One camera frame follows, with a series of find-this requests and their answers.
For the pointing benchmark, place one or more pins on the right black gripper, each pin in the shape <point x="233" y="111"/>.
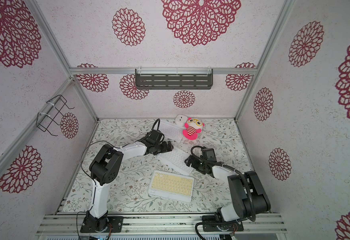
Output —
<point x="193" y="162"/>

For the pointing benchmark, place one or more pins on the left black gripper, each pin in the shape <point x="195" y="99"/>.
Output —
<point x="166" y="147"/>

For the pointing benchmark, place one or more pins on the white keyboard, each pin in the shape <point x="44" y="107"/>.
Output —
<point x="172" y="131"/>
<point x="175" y="159"/>

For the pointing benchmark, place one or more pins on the yellow keyboard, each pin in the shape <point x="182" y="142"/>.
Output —
<point x="171" y="186"/>

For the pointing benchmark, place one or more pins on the white keyboard back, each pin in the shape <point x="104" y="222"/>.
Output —
<point x="172" y="131"/>

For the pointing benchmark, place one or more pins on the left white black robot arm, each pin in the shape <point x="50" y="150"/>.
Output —
<point x="106" y="165"/>

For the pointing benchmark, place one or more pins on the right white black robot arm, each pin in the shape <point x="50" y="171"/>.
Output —
<point x="248" y="196"/>

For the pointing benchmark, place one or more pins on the white round gadget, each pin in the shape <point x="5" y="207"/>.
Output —
<point x="180" y="120"/>

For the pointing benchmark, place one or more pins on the pink owl plush toy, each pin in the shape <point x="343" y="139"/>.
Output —
<point x="193" y="127"/>

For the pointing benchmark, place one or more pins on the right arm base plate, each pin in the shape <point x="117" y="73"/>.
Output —
<point x="211" y="224"/>

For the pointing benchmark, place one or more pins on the grey wall shelf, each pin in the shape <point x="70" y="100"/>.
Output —
<point x="174" y="79"/>

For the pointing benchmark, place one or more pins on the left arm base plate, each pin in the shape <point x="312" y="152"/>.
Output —
<point x="102" y="225"/>

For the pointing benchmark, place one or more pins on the black wire wall rack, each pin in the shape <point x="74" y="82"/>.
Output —
<point x="45" y="119"/>

